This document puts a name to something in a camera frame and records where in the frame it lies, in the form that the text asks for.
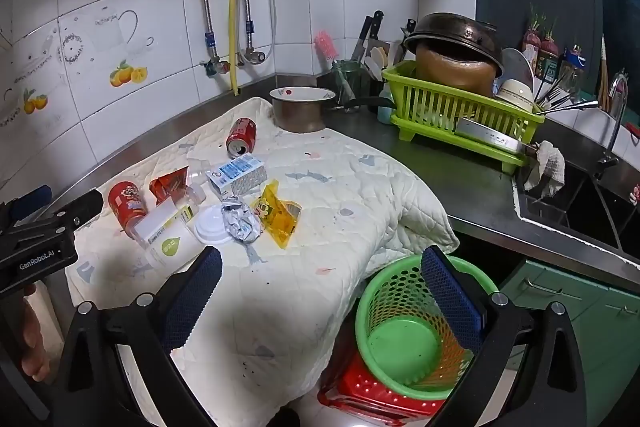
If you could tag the teal cup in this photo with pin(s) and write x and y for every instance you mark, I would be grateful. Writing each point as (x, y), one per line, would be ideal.
(386, 112)

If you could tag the steel sink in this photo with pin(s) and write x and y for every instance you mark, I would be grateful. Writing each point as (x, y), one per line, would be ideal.
(575, 207)

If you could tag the white rice scoop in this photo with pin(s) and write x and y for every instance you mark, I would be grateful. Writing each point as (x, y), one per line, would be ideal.
(377, 59)

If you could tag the green plastic basket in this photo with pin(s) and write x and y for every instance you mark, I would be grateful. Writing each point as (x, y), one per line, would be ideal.
(400, 347)

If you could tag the green labelled jar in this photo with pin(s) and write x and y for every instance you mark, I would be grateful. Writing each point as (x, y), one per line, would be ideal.
(548, 57)

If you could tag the metal valve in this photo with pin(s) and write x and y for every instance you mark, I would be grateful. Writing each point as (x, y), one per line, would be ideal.
(215, 67)
(252, 56)

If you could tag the metal faucet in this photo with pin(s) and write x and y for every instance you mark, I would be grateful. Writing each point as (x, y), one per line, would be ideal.
(617, 107)

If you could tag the red plastic stool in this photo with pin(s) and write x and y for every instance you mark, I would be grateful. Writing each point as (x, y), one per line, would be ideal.
(360, 394)

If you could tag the steel cleaver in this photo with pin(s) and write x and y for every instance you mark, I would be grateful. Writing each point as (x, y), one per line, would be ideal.
(485, 134)

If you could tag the red soda can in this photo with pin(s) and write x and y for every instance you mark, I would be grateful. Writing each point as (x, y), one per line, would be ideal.
(241, 134)

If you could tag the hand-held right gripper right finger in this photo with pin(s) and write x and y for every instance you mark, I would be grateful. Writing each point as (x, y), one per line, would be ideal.
(450, 302)

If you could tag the white bottle green drop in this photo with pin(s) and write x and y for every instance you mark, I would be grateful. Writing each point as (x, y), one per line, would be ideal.
(172, 249)

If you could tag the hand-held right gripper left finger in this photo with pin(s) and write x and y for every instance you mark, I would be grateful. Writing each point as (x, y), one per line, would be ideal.
(192, 302)

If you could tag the white quilted mat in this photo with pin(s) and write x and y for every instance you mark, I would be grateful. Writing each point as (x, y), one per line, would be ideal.
(325, 217)

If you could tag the yellow snack packet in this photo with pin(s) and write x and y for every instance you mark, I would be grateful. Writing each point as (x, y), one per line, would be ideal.
(277, 217)

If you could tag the person's left hand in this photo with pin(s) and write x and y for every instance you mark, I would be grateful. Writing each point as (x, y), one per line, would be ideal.
(35, 342)

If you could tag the foil wrapper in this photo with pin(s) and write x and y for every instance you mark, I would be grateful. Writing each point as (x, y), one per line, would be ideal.
(240, 222)

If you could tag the green cabinet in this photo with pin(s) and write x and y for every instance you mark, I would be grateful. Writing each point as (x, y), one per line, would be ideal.
(590, 317)

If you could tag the steel pot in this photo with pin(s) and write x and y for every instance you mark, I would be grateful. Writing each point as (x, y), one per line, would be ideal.
(300, 112)

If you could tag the red white plastic cup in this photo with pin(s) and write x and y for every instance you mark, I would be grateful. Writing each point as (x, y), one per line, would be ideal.
(125, 204)

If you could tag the white bowl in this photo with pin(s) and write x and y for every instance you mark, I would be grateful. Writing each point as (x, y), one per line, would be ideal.
(515, 94)

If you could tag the pink brush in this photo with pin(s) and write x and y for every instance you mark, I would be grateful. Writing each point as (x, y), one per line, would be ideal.
(325, 44)

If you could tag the white plastic lid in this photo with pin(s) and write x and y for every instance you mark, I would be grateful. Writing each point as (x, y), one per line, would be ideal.
(210, 224)

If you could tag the white rag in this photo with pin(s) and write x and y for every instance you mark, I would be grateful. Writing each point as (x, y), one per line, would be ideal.
(547, 167)

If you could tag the brown pot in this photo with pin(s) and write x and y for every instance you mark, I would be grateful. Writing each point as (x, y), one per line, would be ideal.
(450, 69)

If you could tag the clear plastic bottle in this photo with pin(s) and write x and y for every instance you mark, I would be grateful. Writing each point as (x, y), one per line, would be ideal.
(196, 177)

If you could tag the blue and white milk carton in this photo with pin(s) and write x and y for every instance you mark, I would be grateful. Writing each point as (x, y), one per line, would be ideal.
(237, 174)

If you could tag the green dish rack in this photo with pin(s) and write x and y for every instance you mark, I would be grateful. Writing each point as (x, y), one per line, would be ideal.
(425, 94)

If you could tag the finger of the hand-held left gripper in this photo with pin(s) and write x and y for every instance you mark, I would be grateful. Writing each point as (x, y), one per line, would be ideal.
(75, 212)
(31, 201)

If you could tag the white box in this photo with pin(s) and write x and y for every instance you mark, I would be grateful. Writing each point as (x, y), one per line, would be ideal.
(152, 222)

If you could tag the grey plate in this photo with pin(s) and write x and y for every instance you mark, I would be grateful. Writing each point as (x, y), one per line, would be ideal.
(517, 64)

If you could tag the red snack packet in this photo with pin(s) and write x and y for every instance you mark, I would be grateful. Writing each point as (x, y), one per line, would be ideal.
(167, 187)

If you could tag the blue lidded jar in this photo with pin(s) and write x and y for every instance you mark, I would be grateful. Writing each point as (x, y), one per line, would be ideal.
(572, 67)

